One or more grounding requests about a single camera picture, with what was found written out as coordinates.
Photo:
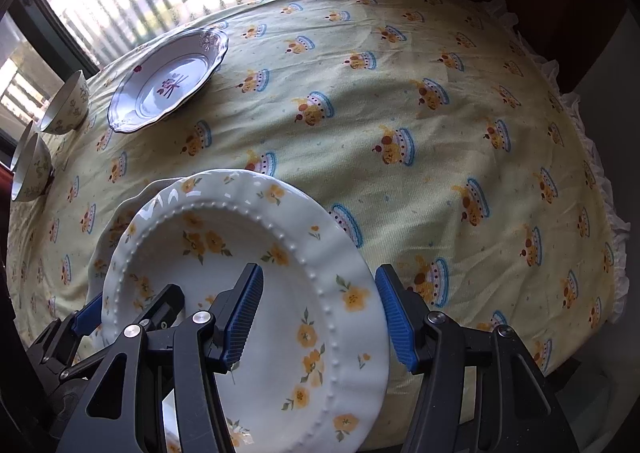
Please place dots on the yellow printed tablecloth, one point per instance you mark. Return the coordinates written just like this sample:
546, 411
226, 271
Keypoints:
400, 83

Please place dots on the white floral bowl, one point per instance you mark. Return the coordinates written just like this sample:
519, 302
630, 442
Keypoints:
37, 170
70, 105

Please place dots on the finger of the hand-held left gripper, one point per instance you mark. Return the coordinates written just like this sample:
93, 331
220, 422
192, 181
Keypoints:
86, 317
162, 303

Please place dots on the white plate with red pattern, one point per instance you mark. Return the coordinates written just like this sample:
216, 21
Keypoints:
165, 83

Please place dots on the white plate with yellow flowers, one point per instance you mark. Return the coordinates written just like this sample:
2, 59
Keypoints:
310, 253
120, 218

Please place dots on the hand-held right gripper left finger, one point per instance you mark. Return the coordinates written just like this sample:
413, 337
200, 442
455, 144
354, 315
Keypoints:
245, 313

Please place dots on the dark window frame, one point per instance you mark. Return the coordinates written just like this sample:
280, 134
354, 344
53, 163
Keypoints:
55, 33

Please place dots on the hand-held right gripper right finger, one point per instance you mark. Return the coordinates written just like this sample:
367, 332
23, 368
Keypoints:
395, 318

